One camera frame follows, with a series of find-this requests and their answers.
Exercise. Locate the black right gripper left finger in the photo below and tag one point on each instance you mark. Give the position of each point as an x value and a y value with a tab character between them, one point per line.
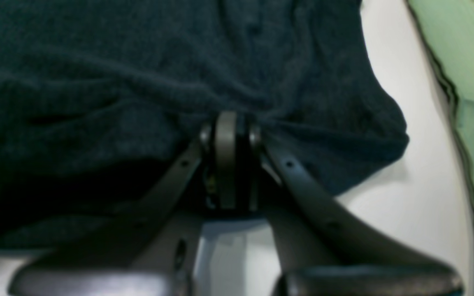
151	249

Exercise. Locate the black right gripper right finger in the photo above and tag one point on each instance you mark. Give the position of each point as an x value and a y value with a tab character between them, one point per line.
323	249

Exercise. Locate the dark navy long-sleeve shirt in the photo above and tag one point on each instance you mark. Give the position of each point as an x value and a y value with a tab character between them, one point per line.
97	97

